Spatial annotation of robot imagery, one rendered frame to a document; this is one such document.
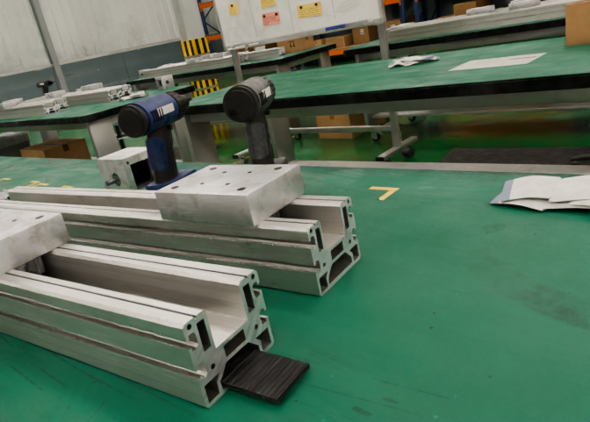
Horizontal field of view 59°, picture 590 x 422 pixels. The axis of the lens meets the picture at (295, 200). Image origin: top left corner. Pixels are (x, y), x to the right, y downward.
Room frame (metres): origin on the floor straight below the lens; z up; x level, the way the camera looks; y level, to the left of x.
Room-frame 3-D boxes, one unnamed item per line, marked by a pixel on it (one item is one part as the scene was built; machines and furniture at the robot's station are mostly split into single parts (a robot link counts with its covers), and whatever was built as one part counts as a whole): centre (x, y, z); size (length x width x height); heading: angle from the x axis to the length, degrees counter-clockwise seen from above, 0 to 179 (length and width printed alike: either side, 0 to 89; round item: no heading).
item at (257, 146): (0.94, 0.03, 0.89); 0.20 x 0.08 x 0.22; 165
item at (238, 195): (0.66, 0.08, 0.87); 0.16 x 0.11 x 0.07; 52
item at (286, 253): (0.81, 0.28, 0.82); 0.80 x 0.10 x 0.09; 52
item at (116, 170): (1.16, 0.36, 0.83); 0.11 x 0.10 x 0.10; 139
